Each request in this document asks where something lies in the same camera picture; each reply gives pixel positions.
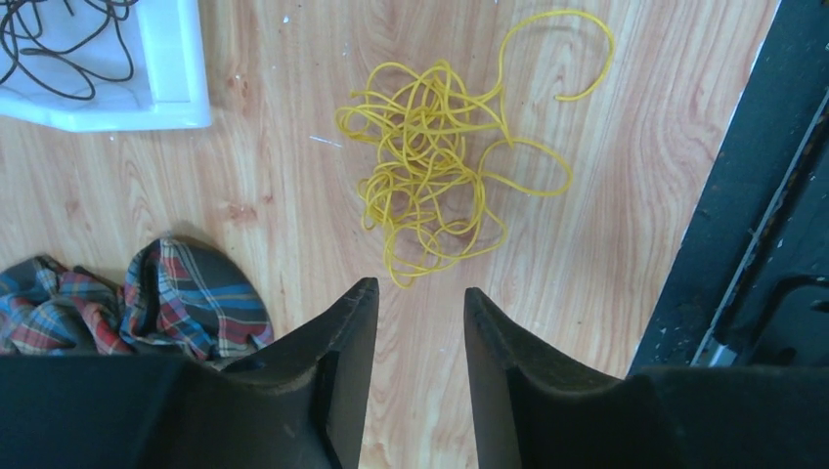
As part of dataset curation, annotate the brown cable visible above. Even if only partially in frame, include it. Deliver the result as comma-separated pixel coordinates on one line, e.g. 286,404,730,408
0,0,141,103

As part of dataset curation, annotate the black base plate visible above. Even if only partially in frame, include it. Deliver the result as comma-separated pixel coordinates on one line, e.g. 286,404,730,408
631,1,828,373

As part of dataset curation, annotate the plaid flannel shirt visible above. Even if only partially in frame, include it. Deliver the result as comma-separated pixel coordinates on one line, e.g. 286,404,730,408
1,237,274,367

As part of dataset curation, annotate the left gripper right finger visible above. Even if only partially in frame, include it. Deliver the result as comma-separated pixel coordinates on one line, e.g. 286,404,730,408
463,287,828,468

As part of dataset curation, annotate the white plastic bin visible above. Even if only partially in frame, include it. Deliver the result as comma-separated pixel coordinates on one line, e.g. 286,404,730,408
1,1,211,133

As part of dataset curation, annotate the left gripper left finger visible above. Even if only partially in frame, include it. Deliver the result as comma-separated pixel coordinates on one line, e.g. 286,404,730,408
1,277,379,468

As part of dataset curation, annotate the yellow cable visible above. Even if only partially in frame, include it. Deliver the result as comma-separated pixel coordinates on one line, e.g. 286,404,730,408
333,9,617,290

